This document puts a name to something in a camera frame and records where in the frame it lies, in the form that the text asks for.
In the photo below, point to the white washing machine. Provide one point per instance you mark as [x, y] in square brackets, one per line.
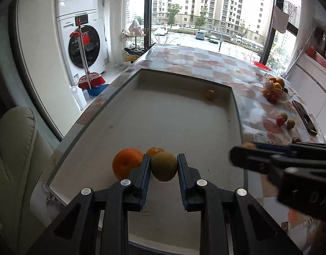
[95, 32]

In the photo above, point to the white parked car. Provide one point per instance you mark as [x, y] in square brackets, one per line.
[160, 30]

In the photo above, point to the smartphone with dark case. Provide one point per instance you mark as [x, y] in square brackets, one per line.
[304, 118]

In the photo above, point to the dark purple plum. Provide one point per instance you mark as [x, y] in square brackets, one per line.
[296, 140]

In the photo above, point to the white detergent jug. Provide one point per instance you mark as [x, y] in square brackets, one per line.
[78, 98]

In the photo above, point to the pile of oranges and plums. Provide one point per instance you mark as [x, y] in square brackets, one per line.
[276, 86]

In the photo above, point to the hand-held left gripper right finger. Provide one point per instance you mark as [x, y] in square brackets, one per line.
[183, 186]

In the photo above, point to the red broom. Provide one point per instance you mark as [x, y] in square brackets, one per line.
[92, 81]

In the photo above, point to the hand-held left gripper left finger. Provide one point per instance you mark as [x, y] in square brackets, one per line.
[143, 180]

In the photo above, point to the small orange kumquat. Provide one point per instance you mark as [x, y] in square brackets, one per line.
[248, 145]

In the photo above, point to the green tree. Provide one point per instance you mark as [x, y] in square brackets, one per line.
[201, 16]
[174, 12]

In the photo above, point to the olive green plum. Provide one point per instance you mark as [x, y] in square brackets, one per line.
[290, 124]

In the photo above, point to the small yellowish tangerine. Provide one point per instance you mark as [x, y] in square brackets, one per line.
[209, 94]

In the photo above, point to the large orange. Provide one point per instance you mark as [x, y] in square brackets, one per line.
[125, 162]

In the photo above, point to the large white tray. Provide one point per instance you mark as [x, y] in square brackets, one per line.
[165, 122]

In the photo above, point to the beige leather armchair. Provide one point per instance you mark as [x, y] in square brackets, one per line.
[16, 164]

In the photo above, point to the pink plastic basin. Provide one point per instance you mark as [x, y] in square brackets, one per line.
[321, 59]

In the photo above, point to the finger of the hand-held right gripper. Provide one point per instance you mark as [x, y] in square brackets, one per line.
[253, 158]
[312, 151]

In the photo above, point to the hanging clothes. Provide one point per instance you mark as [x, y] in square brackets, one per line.
[325, 42]

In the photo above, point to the brown small fruit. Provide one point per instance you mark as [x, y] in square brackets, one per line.
[283, 116]

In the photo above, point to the blue dustpan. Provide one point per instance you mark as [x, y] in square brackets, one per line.
[97, 90]

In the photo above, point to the yellow-green orange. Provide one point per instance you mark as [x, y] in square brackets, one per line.
[164, 166]

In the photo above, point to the clear glass bowl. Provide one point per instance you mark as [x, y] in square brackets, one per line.
[290, 95]

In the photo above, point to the black window frame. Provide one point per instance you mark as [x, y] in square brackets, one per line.
[268, 32]

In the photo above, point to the grey parked car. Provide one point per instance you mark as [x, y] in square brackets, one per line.
[213, 39]

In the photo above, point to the dark parked van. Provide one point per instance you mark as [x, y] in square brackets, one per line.
[200, 35]

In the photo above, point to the metal rack with bags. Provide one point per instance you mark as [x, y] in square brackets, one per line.
[135, 47]

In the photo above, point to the white cabinet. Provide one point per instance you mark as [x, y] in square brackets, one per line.
[312, 90]

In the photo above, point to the white hanging cloth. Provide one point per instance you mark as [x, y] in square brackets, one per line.
[280, 18]

